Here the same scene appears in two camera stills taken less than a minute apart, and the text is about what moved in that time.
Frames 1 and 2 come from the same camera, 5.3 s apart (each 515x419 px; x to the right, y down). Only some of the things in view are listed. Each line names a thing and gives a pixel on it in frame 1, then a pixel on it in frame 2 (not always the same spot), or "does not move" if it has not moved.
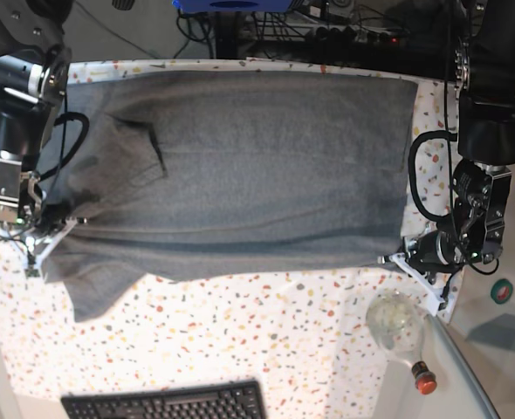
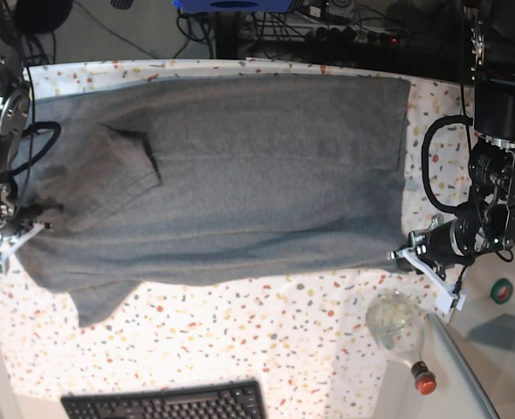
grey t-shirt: [183, 175] does not move
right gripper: [429, 254] to [443, 244]
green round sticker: [501, 291] does not move
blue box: [195, 6] does not move
